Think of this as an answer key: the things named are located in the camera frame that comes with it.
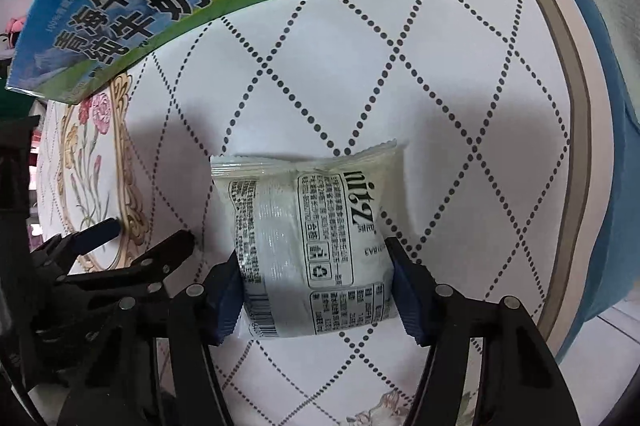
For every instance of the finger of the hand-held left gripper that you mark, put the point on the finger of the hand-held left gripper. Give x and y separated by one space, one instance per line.
97 233
160 256

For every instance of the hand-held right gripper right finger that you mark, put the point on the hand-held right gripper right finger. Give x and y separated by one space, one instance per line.
410 301

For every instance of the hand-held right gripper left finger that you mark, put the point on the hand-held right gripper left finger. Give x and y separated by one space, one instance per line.
227 301

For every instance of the white snack packet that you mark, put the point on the white snack packet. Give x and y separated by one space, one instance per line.
300 246

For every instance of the green garment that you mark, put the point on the green garment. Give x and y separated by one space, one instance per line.
20 103

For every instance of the pink cloth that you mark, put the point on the pink cloth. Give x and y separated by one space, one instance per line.
14 26

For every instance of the blue bedsheet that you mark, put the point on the blue bedsheet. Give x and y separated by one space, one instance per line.
615 156

